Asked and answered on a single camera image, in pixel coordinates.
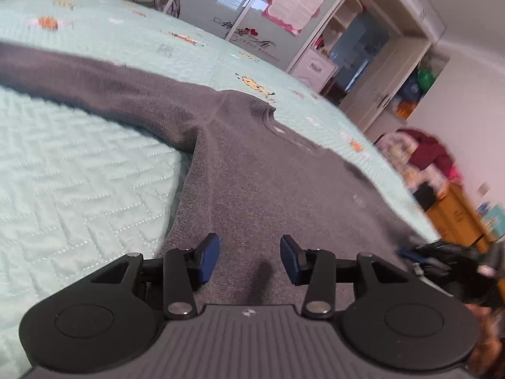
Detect dark grey sweater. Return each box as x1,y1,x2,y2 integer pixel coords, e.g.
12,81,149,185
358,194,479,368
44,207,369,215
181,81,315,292
1,43,423,304

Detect yellow wooden desk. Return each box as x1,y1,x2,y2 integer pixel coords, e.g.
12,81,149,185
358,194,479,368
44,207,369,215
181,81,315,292
426,184,494,253

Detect teal gift bag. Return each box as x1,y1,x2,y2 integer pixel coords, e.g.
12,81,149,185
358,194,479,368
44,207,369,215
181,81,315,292
477,202,505,240

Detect teal quilted bee bedspread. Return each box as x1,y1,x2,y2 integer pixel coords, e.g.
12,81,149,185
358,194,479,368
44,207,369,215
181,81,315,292
1,0,439,378

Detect dark red jacket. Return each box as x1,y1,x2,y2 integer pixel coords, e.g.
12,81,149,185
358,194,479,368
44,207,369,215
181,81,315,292
398,128,463,186

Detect rolled floral quilt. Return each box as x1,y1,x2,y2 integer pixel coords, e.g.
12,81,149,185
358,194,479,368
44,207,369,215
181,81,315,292
375,131,449,199

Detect white room door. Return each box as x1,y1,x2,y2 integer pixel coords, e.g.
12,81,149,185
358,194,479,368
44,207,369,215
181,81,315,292
339,36,431,132

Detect white drawer cabinet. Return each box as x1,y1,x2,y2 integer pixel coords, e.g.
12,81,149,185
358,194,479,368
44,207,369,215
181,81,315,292
290,48,339,93

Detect pink framed poster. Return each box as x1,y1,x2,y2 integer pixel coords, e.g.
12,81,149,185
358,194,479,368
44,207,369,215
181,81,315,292
259,0,331,37

